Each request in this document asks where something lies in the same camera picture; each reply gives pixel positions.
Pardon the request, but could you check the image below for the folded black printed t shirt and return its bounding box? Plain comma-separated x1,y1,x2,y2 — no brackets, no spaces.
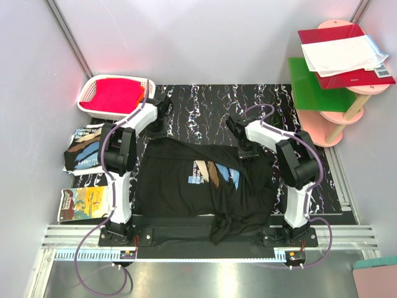
63,124,103,176

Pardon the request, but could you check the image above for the white mesh bag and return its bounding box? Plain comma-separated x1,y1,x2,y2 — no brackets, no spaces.
301,35,388,78

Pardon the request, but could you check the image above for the red plastic sheet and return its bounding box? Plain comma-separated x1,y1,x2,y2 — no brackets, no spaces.
298,24,396,89

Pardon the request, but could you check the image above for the orange folded t shirt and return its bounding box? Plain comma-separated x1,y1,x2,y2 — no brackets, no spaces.
134,86,146,108

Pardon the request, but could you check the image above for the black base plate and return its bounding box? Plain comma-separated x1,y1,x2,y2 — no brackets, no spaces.
98,214,319,260

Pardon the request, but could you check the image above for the green plastic sheet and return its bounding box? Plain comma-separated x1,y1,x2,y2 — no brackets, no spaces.
288,57,356,112

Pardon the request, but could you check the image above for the white plastic laundry basket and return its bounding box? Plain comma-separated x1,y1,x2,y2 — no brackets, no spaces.
77,74,156,121

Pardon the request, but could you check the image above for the pink round tiered shelf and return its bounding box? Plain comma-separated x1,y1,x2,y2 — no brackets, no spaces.
296,19,390,148

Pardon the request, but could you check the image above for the black printed t shirt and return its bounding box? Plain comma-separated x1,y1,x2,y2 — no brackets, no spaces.
134,138,277,245
63,124,103,176

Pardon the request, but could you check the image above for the illustrated book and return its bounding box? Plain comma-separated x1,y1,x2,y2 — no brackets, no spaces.
57,186,110,223

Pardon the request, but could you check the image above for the teal board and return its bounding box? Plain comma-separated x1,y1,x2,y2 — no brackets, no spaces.
354,258,396,269

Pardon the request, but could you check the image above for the pink board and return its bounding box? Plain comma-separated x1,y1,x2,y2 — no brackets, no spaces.
353,265,396,298

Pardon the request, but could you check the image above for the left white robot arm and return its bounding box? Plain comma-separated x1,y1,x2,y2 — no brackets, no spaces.
98,93,172,226

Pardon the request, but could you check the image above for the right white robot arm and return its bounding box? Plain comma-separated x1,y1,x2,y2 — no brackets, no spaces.
226,115,324,230

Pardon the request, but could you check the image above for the aluminium rail frame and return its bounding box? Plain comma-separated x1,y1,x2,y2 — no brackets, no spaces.
33,221,380,297

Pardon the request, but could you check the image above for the pink folded t shirt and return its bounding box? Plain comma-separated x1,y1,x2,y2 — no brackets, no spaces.
81,78,141,114

